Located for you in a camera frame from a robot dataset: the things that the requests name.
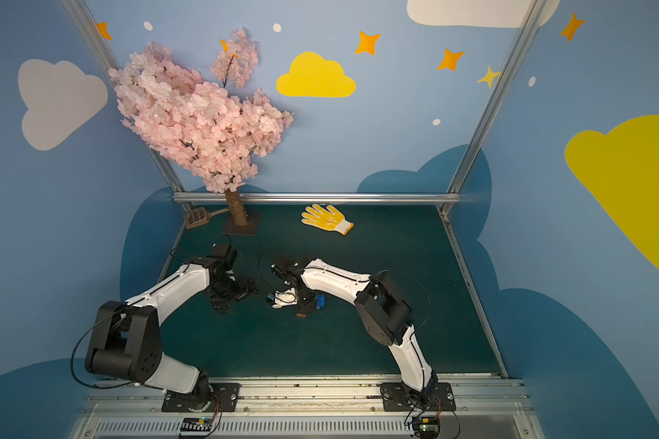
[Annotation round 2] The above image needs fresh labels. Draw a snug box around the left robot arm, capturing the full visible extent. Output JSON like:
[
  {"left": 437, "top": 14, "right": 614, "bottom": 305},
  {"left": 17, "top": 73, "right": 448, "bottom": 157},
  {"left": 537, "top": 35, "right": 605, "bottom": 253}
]
[{"left": 85, "top": 257, "right": 257, "bottom": 395}]

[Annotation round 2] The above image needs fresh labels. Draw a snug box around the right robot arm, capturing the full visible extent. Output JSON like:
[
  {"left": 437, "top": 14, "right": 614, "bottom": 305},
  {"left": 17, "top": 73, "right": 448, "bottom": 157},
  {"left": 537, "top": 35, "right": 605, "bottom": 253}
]
[{"left": 268, "top": 257, "right": 439, "bottom": 409}]

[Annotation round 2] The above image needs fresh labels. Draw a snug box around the yellow dotted work glove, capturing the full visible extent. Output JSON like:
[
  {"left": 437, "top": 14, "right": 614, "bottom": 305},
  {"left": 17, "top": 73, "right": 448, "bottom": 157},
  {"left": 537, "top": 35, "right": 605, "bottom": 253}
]
[{"left": 301, "top": 204, "right": 354, "bottom": 236}]

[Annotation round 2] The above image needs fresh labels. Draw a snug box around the brown slotted plastic scoop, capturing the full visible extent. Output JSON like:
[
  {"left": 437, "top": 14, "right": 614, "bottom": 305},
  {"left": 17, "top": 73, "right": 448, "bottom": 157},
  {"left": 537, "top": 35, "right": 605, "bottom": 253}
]
[{"left": 184, "top": 207, "right": 229, "bottom": 230}]

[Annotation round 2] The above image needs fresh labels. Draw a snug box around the left electronics board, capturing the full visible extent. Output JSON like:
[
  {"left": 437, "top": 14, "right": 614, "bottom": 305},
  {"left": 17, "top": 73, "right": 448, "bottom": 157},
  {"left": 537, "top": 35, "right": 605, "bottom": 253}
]
[{"left": 179, "top": 417, "right": 214, "bottom": 438}]

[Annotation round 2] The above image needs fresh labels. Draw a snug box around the electronics board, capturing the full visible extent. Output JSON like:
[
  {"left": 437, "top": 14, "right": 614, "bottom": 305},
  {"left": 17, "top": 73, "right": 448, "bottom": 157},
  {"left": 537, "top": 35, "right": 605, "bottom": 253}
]
[
  {"left": 411, "top": 417, "right": 441, "bottom": 439},
  {"left": 179, "top": 417, "right": 214, "bottom": 438}
]

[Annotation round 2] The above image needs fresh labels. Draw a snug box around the pink cherry blossom tree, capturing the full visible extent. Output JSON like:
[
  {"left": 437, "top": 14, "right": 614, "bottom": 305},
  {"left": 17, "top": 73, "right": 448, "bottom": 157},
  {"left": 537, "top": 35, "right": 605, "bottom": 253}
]
[{"left": 108, "top": 27, "right": 293, "bottom": 225}]

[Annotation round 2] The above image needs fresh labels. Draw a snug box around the right electronics board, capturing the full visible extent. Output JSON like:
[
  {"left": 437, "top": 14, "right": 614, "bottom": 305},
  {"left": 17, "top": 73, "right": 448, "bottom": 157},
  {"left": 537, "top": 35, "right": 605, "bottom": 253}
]
[{"left": 411, "top": 417, "right": 441, "bottom": 439}]

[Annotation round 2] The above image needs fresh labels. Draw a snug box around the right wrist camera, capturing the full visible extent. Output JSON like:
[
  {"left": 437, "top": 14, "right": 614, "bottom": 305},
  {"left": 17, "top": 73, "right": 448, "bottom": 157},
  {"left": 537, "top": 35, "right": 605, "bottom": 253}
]
[{"left": 267, "top": 288, "right": 298, "bottom": 309}]

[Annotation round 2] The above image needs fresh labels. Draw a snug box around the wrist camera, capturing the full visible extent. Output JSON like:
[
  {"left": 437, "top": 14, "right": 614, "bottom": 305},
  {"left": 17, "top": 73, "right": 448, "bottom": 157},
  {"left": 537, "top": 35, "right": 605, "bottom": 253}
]
[
  {"left": 212, "top": 243, "right": 238, "bottom": 272},
  {"left": 267, "top": 288, "right": 298, "bottom": 309}
]

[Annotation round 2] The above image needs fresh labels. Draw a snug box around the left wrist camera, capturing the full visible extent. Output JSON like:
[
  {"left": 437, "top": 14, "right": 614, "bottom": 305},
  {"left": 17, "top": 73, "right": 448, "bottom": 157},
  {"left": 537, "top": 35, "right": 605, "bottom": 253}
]
[{"left": 212, "top": 243, "right": 238, "bottom": 272}]

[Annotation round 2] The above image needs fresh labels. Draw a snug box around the dark square tree base plate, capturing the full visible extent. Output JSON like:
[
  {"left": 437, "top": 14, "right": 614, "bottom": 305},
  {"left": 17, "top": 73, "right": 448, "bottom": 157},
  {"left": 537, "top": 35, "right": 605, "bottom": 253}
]
[{"left": 221, "top": 211, "right": 261, "bottom": 236}]

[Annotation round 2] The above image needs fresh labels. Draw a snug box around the aluminium back frame rail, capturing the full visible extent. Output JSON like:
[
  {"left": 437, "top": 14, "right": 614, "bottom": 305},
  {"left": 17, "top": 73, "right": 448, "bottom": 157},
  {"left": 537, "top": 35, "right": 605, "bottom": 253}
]
[{"left": 172, "top": 191, "right": 461, "bottom": 206}]

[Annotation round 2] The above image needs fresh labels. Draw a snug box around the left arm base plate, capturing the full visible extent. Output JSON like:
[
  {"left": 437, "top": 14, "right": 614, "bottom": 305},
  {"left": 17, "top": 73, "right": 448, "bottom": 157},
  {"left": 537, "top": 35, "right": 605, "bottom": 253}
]
[{"left": 161, "top": 383, "right": 240, "bottom": 413}]

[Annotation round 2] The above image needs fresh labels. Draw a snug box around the right aluminium frame post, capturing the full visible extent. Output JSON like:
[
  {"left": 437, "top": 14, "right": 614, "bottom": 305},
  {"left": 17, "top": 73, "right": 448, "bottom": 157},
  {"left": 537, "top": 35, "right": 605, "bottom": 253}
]
[{"left": 439, "top": 0, "right": 547, "bottom": 220}]

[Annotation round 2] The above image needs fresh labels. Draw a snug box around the aluminium frame post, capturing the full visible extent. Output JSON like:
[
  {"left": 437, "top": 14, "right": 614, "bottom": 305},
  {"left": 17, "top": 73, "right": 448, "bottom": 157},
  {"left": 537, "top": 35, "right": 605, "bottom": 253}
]
[
  {"left": 439, "top": 0, "right": 547, "bottom": 220},
  {"left": 59, "top": 0, "right": 190, "bottom": 213}
]

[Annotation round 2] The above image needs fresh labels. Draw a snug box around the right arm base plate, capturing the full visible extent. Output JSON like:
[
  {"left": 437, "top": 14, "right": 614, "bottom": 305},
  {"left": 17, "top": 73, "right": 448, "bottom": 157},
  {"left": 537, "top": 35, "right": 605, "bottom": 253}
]
[{"left": 379, "top": 382, "right": 457, "bottom": 413}]

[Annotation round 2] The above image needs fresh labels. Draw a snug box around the aluminium front rail assembly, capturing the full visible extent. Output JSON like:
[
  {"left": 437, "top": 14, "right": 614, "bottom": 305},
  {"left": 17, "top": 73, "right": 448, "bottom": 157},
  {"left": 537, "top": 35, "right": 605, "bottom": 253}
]
[{"left": 70, "top": 374, "right": 545, "bottom": 438}]

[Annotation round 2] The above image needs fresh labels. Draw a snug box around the left aluminium frame post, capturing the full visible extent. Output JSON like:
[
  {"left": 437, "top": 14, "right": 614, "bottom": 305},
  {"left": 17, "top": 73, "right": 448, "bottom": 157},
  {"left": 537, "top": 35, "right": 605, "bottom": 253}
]
[{"left": 59, "top": 0, "right": 190, "bottom": 213}]

